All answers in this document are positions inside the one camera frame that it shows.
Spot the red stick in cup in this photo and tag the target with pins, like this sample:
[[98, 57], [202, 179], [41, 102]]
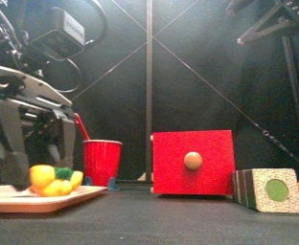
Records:
[[81, 126]]

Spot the small blue clip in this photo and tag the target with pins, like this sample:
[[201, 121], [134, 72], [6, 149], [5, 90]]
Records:
[[87, 181], [113, 184]]

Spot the wooden drawer with red front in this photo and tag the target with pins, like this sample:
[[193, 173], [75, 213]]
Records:
[[177, 166]]

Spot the yellow squash half green stem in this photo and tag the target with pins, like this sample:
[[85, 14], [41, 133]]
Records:
[[53, 182]]

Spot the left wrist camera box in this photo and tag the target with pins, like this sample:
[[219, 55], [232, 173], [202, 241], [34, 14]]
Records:
[[59, 35]]

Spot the red plastic cup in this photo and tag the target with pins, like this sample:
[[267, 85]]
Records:
[[101, 162]]

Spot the white rectangular plate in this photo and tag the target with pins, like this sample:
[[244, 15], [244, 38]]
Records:
[[41, 201]]

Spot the dark frame post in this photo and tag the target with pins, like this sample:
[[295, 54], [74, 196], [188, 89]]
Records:
[[292, 95]]

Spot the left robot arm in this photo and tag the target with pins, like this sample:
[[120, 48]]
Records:
[[0, 35]]

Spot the grey vertical frame pole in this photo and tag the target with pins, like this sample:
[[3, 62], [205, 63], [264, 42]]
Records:
[[148, 79]]

